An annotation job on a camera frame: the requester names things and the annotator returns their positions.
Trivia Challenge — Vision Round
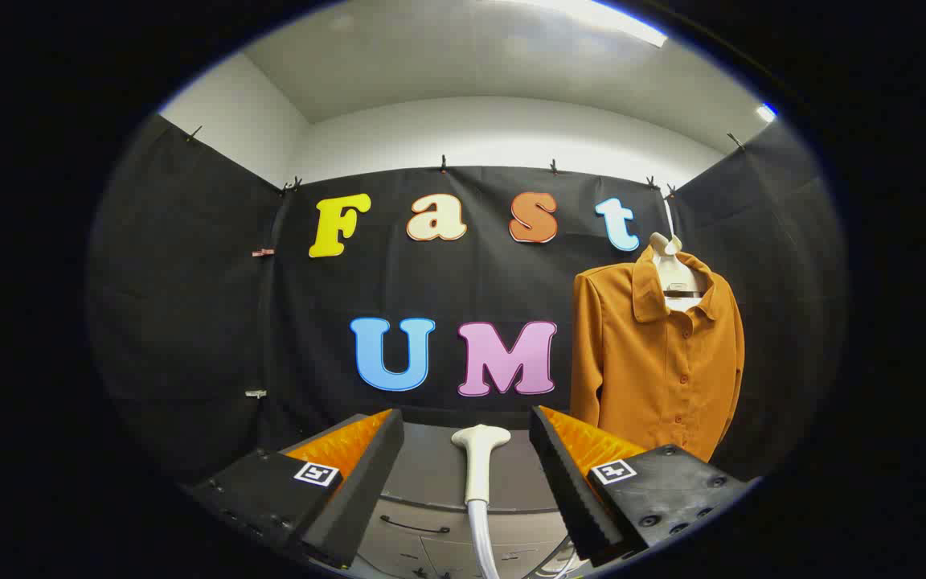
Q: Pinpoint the black cabinet drawer handle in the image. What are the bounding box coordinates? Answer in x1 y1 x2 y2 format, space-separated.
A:
380 515 451 535

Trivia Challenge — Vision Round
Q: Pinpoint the white garment steamer head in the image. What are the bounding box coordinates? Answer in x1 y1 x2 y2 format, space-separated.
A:
452 425 512 506

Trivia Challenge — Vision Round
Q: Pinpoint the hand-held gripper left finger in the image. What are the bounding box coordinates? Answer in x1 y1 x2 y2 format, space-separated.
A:
186 409 405 570

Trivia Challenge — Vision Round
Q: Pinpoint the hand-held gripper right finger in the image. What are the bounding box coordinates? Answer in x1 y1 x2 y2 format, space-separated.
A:
529 405 753 565

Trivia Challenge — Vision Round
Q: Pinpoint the white mannequin torso hanger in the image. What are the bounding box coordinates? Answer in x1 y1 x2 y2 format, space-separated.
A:
649 199 709 311

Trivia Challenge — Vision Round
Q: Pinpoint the black backdrop cloth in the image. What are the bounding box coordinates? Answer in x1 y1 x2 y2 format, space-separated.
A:
85 113 846 483

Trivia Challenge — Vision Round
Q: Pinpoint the grey cabinet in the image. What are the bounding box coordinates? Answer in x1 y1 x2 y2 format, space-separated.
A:
354 422 588 579

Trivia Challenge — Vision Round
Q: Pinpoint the row of black cloth clips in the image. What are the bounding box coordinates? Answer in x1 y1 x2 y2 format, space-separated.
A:
186 125 747 199

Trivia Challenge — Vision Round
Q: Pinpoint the white garment steamer hose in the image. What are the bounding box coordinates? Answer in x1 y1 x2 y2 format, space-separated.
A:
467 499 504 579

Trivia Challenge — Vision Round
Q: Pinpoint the orange button-up shirt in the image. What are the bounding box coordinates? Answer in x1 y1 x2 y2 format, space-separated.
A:
570 245 745 463

